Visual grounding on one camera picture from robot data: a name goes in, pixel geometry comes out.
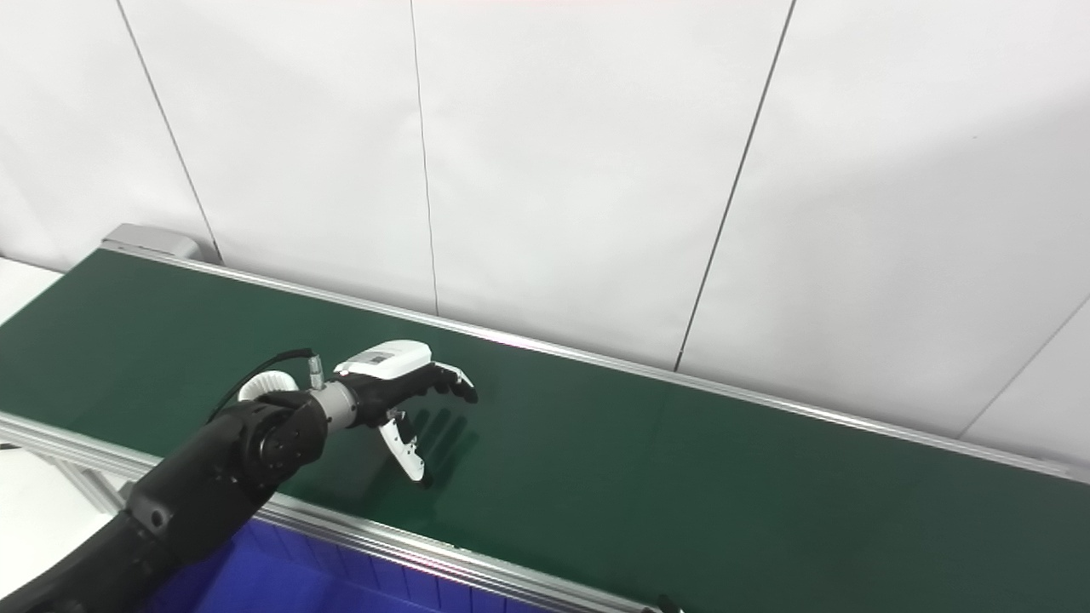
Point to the grey conveyor end cover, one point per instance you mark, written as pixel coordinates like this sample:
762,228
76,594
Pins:
153,240

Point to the aluminium conveyor leg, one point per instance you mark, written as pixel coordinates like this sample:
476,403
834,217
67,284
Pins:
85,485

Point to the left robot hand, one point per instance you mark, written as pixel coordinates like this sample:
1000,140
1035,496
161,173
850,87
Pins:
383,387

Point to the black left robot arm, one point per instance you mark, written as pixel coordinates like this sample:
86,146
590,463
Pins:
213,477

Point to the blue plastic bin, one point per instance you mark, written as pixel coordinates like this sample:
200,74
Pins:
298,579

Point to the green conveyor belt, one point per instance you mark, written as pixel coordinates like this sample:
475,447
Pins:
383,541
681,477

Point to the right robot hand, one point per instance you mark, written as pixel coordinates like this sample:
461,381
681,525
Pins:
668,606

